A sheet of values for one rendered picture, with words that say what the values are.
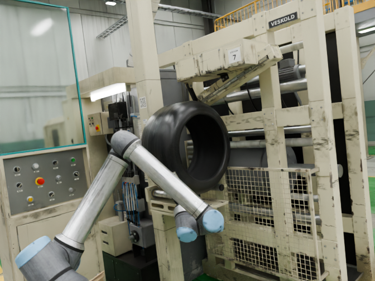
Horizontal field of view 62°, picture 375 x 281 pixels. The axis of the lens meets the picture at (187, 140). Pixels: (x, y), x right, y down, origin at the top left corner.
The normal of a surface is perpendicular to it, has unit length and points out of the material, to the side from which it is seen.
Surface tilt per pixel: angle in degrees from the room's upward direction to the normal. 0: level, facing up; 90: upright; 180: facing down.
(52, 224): 90
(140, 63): 90
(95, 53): 90
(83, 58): 90
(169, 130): 70
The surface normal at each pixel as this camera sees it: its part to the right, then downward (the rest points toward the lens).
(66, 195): 0.67, -0.04
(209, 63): -0.73, 0.12
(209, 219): 0.08, -0.26
